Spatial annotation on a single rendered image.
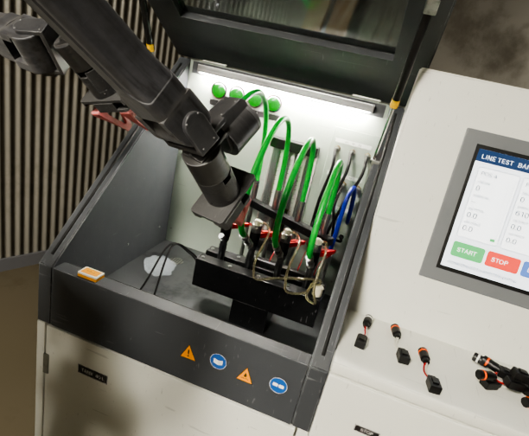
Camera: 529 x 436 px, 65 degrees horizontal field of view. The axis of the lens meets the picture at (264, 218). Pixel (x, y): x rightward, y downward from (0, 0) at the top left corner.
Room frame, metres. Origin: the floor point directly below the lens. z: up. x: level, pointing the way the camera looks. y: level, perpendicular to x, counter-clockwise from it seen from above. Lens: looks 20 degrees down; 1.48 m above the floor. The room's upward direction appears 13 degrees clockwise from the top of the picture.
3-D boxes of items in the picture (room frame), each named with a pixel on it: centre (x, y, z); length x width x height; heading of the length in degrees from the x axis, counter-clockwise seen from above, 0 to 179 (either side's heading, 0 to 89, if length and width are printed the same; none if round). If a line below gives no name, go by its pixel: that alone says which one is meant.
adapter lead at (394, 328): (0.77, -0.34, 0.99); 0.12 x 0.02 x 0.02; 177
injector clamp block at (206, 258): (0.97, -0.02, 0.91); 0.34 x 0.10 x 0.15; 77
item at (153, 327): (0.77, 0.15, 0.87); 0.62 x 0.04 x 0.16; 77
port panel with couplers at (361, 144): (1.20, -0.20, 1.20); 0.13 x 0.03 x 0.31; 77
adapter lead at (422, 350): (0.70, -0.39, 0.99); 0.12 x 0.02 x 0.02; 175
